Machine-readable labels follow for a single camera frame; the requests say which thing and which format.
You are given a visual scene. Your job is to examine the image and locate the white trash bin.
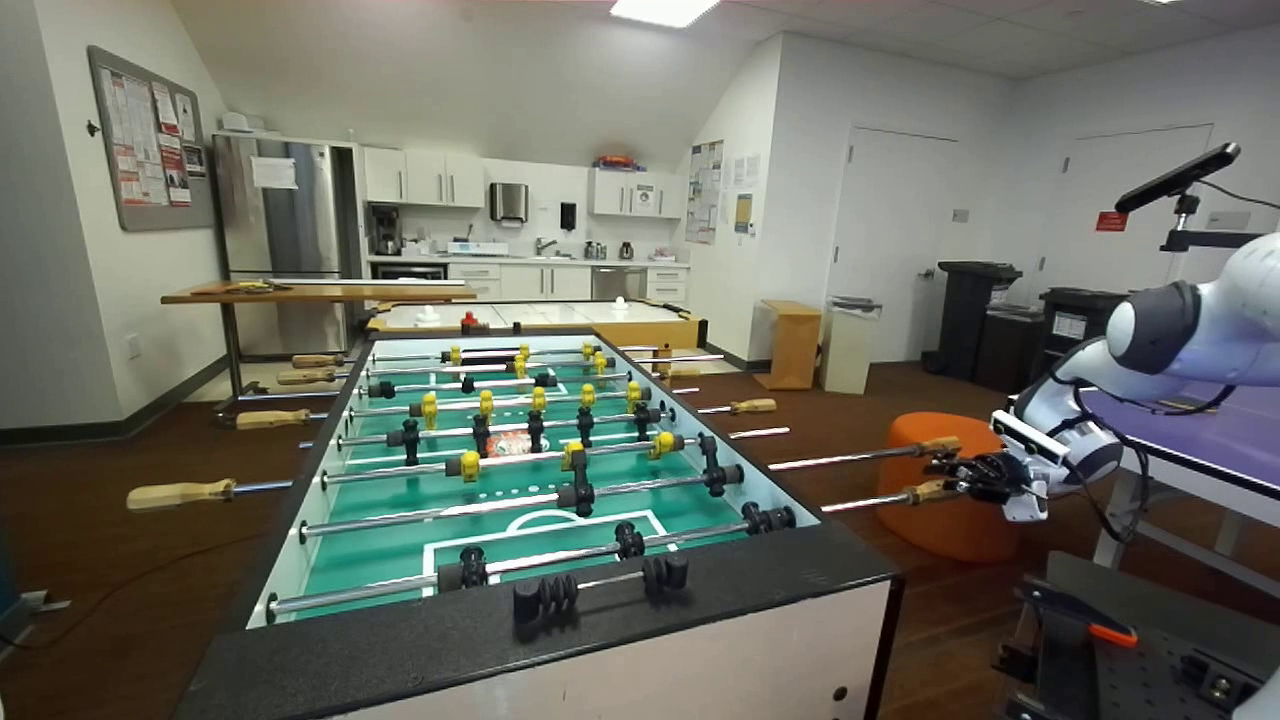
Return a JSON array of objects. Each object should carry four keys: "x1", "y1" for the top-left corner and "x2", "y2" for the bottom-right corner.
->
[{"x1": 818, "y1": 290, "x2": 888, "y2": 398}]

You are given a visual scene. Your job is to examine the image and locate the steel rod five black players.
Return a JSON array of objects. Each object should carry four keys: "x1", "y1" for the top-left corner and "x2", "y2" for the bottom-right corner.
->
[{"x1": 332, "y1": 392, "x2": 781, "y2": 465}]

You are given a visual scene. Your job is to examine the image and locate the black office printer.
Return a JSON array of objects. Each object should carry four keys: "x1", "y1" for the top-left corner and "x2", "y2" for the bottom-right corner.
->
[{"x1": 1034, "y1": 283, "x2": 1132, "y2": 392}]

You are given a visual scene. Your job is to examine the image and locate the paper towel dispenser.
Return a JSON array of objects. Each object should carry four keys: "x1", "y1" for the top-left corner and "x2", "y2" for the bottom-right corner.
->
[{"x1": 485, "y1": 180, "x2": 531, "y2": 229}]

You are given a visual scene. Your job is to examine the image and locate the tall black bin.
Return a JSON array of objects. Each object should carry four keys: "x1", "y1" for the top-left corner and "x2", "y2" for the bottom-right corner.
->
[{"x1": 935, "y1": 254, "x2": 1024, "y2": 382}]

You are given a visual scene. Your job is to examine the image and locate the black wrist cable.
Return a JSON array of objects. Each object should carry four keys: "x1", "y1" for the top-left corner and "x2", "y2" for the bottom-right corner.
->
[{"x1": 1079, "y1": 380, "x2": 1240, "y2": 418}]

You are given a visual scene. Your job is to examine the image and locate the black score counter beads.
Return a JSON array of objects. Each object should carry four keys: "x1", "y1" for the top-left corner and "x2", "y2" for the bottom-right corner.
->
[{"x1": 510, "y1": 551, "x2": 691, "y2": 643}]

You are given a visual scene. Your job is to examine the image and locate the orange round ottoman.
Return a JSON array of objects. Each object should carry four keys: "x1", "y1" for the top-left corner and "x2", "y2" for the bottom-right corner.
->
[{"x1": 871, "y1": 407, "x2": 1024, "y2": 567}]

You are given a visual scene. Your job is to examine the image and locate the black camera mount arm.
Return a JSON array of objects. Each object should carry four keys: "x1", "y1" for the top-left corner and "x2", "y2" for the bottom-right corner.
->
[{"x1": 1157, "y1": 192, "x2": 1271, "y2": 254}]

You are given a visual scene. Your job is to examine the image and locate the steel rod three black players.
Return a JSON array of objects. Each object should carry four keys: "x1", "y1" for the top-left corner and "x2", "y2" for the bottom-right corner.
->
[
  {"x1": 346, "y1": 340, "x2": 679, "y2": 404},
  {"x1": 260, "y1": 473, "x2": 968, "y2": 629}
]

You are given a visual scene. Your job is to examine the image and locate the low black bin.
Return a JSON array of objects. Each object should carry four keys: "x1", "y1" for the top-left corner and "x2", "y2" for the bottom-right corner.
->
[{"x1": 974, "y1": 304, "x2": 1052, "y2": 392}]

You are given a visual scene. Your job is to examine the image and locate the white wall cabinets small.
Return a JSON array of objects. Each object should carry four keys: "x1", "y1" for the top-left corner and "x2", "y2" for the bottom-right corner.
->
[{"x1": 587, "y1": 165, "x2": 691, "y2": 223}]

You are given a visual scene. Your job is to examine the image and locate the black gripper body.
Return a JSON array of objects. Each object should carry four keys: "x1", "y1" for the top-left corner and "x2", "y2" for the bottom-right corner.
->
[{"x1": 978, "y1": 450, "x2": 1043, "y2": 513}]

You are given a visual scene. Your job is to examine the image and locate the orange clamp handle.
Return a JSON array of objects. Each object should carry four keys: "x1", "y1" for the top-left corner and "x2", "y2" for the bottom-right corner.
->
[{"x1": 1082, "y1": 616, "x2": 1144, "y2": 654}]

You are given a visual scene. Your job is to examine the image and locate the small wall poster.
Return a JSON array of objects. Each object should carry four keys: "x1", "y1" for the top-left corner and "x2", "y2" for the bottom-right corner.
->
[{"x1": 729, "y1": 152, "x2": 758, "y2": 243}]

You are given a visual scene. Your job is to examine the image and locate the wooden foosball table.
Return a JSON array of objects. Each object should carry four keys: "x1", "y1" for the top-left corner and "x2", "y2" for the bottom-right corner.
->
[{"x1": 171, "y1": 325, "x2": 907, "y2": 720}]

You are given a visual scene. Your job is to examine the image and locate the grey bulletin board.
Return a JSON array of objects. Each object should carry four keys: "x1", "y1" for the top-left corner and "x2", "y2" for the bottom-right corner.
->
[{"x1": 84, "y1": 44, "x2": 214, "y2": 234}]

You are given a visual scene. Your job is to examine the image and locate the white door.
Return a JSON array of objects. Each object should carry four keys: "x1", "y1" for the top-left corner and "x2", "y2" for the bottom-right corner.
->
[{"x1": 831, "y1": 123, "x2": 962, "y2": 366}]

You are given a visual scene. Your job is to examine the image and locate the white top game table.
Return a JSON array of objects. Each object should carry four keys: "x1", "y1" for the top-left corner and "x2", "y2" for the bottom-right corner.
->
[{"x1": 364, "y1": 301, "x2": 702, "y2": 357}]

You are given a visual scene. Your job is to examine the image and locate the ceiling light panel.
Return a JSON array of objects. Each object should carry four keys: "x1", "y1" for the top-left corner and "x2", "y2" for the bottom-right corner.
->
[{"x1": 609, "y1": 0, "x2": 723, "y2": 31}]

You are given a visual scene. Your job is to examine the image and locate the wooden high table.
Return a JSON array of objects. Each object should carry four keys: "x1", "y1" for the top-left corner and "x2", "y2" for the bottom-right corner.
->
[{"x1": 157, "y1": 276, "x2": 478, "y2": 404}]

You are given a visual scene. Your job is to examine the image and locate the steel rod five yellow players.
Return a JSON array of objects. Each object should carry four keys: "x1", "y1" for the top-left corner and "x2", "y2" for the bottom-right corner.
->
[{"x1": 230, "y1": 380, "x2": 702, "y2": 433}]

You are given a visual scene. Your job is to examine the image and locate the black bar camera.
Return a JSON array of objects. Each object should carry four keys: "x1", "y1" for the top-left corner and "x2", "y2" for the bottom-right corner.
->
[{"x1": 1113, "y1": 137, "x2": 1243, "y2": 219}]

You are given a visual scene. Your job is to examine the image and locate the steel rod two black players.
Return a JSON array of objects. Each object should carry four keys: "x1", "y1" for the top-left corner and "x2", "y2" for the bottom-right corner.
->
[{"x1": 293, "y1": 433, "x2": 968, "y2": 542}]

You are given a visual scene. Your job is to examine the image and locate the purple lit table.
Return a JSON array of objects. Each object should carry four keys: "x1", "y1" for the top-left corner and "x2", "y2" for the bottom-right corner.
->
[{"x1": 1076, "y1": 376, "x2": 1280, "y2": 605}]

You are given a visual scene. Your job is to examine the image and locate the white kitchen counter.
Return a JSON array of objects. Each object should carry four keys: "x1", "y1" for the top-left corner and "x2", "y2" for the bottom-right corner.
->
[{"x1": 364, "y1": 247, "x2": 691, "y2": 307}]

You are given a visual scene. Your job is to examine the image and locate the black coffee machine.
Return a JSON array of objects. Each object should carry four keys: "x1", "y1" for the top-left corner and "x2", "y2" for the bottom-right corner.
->
[{"x1": 364, "y1": 204, "x2": 402, "y2": 260}]

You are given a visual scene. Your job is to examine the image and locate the large wall poster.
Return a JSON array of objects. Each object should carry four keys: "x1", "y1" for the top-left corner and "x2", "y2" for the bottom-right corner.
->
[{"x1": 685, "y1": 137, "x2": 730, "y2": 247}]

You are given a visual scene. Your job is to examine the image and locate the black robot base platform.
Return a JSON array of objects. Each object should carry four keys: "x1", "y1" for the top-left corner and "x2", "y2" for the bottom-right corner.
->
[{"x1": 997, "y1": 547, "x2": 1280, "y2": 720}]

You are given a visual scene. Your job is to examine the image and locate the white wall cabinets wide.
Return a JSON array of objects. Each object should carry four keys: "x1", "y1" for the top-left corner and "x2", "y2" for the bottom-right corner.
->
[{"x1": 355, "y1": 145, "x2": 493, "y2": 212}]

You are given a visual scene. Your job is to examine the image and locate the cardboard box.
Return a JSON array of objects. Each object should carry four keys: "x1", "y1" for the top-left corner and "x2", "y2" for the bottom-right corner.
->
[{"x1": 758, "y1": 301, "x2": 828, "y2": 392}]

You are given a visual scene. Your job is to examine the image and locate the stainless steel refrigerator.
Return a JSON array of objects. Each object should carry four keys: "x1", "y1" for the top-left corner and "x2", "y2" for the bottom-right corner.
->
[{"x1": 213, "y1": 131, "x2": 341, "y2": 361}]

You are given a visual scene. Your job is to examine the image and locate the steel rod two yellow players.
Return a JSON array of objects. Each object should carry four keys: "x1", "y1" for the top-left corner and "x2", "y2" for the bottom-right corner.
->
[{"x1": 274, "y1": 342, "x2": 617, "y2": 392}]

